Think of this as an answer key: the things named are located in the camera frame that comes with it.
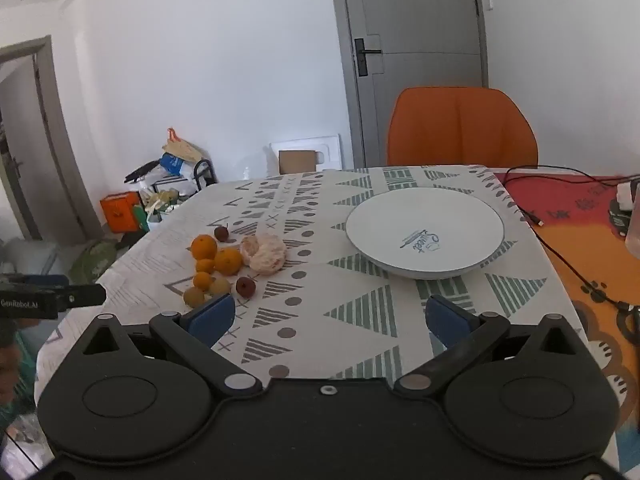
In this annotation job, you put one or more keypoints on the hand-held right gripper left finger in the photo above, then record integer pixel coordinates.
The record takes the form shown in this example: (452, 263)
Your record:
(212, 316)

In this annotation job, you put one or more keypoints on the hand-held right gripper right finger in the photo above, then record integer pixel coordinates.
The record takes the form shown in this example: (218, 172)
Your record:
(447, 321)

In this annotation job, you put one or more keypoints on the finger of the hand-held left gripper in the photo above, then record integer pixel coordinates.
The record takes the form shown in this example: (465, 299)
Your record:
(82, 296)

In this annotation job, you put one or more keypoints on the yellow-green round fruit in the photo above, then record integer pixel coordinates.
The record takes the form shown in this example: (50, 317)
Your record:
(219, 287)
(194, 297)

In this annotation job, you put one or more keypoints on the small orange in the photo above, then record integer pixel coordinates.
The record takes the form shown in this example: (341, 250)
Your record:
(202, 280)
(204, 266)

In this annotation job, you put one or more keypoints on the large orange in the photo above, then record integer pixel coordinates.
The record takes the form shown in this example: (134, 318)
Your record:
(204, 246)
(228, 261)

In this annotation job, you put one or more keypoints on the white round plate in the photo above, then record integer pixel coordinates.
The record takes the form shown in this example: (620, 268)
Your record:
(425, 225)

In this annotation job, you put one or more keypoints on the green patterned bag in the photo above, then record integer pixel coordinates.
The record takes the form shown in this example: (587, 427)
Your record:
(92, 260)

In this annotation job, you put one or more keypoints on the peeled tangerine half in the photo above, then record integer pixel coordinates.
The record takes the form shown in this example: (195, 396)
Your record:
(249, 248)
(271, 256)

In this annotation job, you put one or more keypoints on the red fruit with stem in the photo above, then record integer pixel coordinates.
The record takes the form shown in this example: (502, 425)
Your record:
(221, 233)

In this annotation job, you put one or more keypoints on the orange box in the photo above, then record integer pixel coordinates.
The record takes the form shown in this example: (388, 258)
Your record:
(120, 212)

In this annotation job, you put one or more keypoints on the black metal rack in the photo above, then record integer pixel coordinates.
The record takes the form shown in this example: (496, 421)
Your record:
(205, 175)

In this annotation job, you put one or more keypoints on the blue and white bag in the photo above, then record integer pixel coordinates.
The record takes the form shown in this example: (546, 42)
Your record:
(172, 162)

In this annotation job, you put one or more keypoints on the red and orange mat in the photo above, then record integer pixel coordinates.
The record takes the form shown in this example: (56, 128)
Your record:
(590, 240)

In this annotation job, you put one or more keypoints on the tan paper bag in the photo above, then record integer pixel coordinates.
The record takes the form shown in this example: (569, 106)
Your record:
(180, 147)

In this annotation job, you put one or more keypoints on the brown cardboard box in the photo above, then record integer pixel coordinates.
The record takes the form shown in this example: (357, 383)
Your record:
(297, 162)

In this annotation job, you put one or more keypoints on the black device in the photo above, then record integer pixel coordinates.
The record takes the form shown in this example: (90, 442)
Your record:
(632, 325)

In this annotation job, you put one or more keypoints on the orange chair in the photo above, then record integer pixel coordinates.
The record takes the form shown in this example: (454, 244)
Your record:
(460, 130)

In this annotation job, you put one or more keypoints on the white foam board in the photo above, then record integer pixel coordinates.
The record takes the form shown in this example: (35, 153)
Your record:
(327, 147)

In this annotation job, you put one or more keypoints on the white charger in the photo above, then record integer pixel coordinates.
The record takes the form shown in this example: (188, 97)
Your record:
(629, 195)

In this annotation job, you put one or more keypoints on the grey door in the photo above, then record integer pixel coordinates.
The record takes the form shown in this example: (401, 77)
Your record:
(415, 90)

